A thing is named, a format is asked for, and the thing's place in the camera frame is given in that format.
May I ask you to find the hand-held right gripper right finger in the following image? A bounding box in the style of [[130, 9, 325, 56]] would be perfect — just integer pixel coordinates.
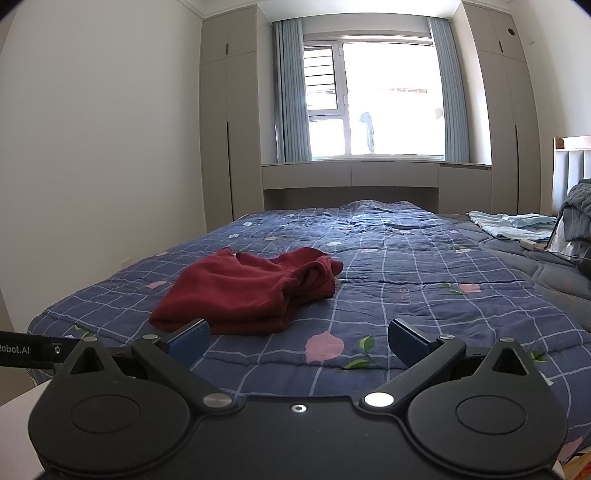
[[362, 318, 542, 411]]

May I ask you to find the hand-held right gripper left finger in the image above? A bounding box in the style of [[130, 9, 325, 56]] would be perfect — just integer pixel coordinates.
[[53, 318, 236, 412]]

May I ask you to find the red long-sleeved sweater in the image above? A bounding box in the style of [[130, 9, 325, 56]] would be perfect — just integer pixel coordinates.
[[148, 247, 345, 335]]

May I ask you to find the blue plaid floral quilt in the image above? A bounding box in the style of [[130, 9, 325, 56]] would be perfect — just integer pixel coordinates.
[[27, 199, 591, 467]]

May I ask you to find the grey quilted bed sheet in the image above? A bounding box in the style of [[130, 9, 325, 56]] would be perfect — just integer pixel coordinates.
[[438, 212, 591, 333]]

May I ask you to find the light blue cloth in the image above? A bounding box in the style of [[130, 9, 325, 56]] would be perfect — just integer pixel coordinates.
[[466, 210, 557, 241]]

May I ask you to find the beige window seat cabinet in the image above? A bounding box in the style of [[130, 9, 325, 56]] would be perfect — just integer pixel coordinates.
[[261, 159, 492, 213]]

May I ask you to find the grey quilted blanket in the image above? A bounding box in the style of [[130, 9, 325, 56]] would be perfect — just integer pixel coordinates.
[[561, 179, 591, 254]]

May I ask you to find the blue garment hanging outside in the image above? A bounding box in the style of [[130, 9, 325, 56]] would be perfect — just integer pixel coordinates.
[[359, 112, 376, 153]]

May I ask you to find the beige wardrobe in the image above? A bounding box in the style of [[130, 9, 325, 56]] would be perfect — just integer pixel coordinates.
[[462, 2, 541, 215], [199, 4, 266, 222]]

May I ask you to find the grey padded headboard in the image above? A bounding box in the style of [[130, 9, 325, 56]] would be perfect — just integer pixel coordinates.
[[551, 135, 591, 217]]

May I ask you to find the window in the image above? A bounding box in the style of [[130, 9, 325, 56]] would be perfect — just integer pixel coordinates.
[[302, 39, 446, 158]]

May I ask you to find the blue curtain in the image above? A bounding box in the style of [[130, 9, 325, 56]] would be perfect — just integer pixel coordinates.
[[272, 18, 315, 162], [427, 16, 472, 163]]

